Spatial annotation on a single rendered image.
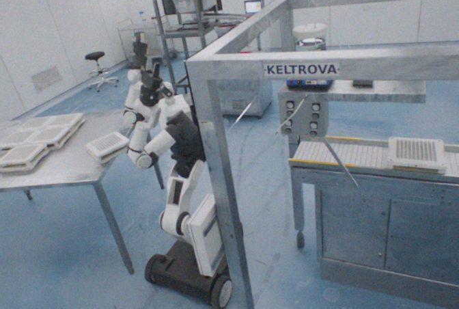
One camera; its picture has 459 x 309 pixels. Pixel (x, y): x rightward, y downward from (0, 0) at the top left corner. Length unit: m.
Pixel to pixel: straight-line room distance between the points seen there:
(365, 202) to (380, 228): 0.19
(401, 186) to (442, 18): 5.12
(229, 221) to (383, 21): 5.80
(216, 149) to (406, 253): 1.43
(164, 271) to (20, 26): 5.05
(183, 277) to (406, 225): 1.35
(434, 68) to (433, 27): 5.94
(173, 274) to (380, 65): 1.95
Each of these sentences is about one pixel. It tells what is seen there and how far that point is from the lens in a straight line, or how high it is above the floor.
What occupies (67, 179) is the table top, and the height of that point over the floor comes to 0.87.
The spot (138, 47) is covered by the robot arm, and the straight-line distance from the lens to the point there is 2.27.
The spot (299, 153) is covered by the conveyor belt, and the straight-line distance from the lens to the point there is 2.06.
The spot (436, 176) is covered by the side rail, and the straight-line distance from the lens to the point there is 1.90.
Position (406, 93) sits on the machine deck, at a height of 1.35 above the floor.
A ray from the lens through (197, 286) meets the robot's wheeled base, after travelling 2.41.
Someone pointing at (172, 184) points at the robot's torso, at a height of 0.77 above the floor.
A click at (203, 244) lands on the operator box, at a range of 1.32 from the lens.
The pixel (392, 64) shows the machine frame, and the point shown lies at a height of 1.70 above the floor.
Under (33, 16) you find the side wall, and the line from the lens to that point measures 6.87.
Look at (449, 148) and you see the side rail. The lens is 2.14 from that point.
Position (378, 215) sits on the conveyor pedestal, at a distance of 2.13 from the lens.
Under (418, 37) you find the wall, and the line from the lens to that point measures 6.89.
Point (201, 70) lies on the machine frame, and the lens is 1.06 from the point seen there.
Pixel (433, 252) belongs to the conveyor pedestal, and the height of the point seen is 0.42.
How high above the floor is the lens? 2.01
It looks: 28 degrees down
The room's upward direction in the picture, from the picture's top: 10 degrees counter-clockwise
